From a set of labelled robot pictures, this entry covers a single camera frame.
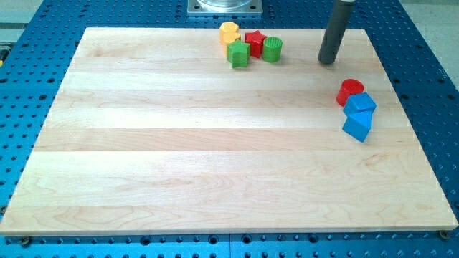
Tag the blue cube block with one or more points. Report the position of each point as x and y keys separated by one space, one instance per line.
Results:
x=361 y=102

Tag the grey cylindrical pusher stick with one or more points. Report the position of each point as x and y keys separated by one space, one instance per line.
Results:
x=334 y=33

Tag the blue perforated metal table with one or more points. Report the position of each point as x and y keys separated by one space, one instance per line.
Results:
x=417 y=43

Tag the light wooden board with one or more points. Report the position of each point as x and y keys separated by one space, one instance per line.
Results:
x=153 y=132

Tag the red star block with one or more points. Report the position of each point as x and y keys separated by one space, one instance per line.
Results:
x=255 y=39

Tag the green star block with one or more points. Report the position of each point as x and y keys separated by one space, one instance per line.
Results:
x=238 y=53

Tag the green cylinder block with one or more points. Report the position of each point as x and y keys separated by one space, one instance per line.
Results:
x=271 y=50

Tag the yellow hexagon block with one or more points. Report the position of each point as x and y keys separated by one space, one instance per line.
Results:
x=227 y=27

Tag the red cylinder block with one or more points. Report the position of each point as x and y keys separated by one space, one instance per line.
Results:
x=348 y=87

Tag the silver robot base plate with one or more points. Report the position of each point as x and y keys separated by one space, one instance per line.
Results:
x=224 y=6

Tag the blue triangle block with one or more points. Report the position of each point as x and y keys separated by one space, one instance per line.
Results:
x=358 y=125

